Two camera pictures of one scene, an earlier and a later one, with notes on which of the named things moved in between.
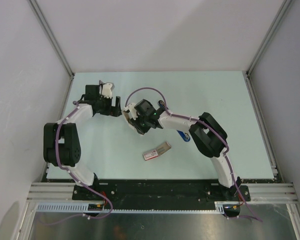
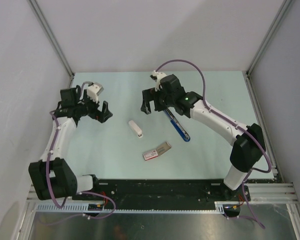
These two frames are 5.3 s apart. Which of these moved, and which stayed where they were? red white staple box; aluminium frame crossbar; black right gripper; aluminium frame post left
Moved: black right gripper
Stayed: aluminium frame crossbar; red white staple box; aluminium frame post left
